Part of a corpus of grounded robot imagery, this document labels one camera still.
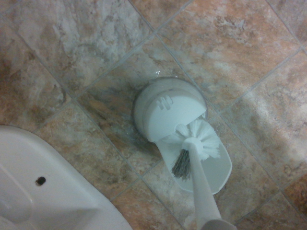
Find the white brush holder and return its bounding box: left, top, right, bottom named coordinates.
left=133, top=76, right=233, bottom=194

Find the white toilet brush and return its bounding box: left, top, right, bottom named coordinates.
left=170, top=119, right=238, bottom=230

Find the white toilet bowl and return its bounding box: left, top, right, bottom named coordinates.
left=0, top=125, right=134, bottom=230

